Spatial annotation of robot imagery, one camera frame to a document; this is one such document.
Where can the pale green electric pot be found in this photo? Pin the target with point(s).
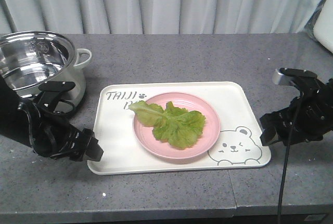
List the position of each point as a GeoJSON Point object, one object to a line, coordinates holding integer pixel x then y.
{"type": "Point", "coordinates": [30, 58]}

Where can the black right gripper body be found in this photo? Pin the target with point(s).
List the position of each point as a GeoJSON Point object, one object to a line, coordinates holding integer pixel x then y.
{"type": "Point", "coordinates": [309, 116]}

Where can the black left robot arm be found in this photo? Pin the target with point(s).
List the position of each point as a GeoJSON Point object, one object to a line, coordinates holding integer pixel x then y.
{"type": "Point", "coordinates": [14, 124]}

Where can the white bear serving tray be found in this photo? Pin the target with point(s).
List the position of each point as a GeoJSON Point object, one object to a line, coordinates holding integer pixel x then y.
{"type": "Point", "coordinates": [238, 145]}

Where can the grey pleated curtain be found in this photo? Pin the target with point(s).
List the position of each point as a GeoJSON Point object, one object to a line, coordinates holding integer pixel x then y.
{"type": "Point", "coordinates": [157, 16]}

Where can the green lettuce leaf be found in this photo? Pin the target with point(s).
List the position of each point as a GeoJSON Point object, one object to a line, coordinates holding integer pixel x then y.
{"type": "Point", "coordinates": [177, 126]}

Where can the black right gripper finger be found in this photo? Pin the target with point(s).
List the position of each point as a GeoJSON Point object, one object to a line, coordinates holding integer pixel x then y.
{"type": "Point", "coordinates": [269, 136]}
{"type": "Point", "coordinates": [269, 121]}

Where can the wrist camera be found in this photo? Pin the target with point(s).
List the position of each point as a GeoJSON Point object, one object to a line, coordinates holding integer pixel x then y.
{"type": "Point", "coordinates": [52, 91]}
{"type": "Point", "coordinates": [284, 76]}

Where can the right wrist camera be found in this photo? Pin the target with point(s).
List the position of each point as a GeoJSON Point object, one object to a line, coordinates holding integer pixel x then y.
{"type": "Point", "coordinates": [284, 76]}

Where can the pink round plate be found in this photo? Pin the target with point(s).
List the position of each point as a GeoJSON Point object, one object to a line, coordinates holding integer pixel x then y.
{"type": "Point", "coordinates": [211, 130]}

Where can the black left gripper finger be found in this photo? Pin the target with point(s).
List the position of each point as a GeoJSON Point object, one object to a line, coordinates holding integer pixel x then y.
{"type": "Point", "coordinates": [93, 151]}

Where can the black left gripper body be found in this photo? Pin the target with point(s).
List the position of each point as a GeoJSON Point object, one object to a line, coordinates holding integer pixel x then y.
{"type": "Point", "coordinates": [50, 133]}

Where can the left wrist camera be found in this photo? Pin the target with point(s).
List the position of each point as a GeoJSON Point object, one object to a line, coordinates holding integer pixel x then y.
{"type": "Point", "coordinates": [52, 91]}

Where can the white blender appliance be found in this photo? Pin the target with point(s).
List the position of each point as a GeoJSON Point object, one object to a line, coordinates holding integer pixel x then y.
{"type": "Point", "coordinates": [323, 28]}

